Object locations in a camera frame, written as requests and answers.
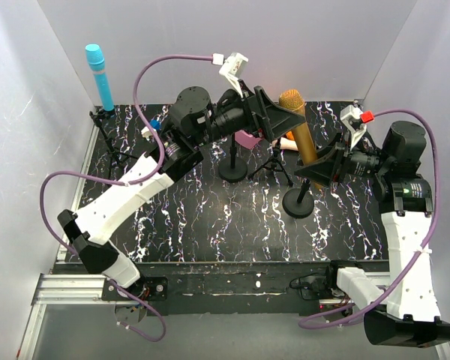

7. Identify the gold microphone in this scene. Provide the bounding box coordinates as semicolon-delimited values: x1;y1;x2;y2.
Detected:
279;89;317;164

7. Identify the black tripod stand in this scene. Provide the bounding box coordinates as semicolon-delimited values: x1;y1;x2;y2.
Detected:
247;139;293;187
89;106;139;180

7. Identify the round base shock-mount stand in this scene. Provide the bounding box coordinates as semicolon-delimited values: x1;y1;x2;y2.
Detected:
218;134;248;183

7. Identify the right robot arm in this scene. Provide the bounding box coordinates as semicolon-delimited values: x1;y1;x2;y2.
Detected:
301;120;450;348

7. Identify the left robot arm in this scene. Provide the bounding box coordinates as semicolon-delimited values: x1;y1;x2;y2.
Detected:
57;86;305;293

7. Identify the right round base stand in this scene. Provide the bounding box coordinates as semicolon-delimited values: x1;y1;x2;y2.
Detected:
282;178;314;219

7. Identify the orange microphone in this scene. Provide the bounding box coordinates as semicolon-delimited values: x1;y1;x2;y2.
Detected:
285;131;295;141

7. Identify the beige microphone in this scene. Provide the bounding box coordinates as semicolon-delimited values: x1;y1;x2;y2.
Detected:
280;137;298;152

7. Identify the pink microphone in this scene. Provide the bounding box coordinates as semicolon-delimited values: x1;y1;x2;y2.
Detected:
235;130;261;150

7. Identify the white blue small microphone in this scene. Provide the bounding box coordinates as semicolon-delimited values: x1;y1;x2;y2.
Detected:
141;118;161;140

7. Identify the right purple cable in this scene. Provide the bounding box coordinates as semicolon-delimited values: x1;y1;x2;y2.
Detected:
297;109;440;330

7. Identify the purple cable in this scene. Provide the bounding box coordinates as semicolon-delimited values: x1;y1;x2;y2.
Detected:
297;109;440;330
39;53;226;343

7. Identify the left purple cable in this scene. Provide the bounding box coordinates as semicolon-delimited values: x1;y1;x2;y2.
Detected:
39;53;226;343

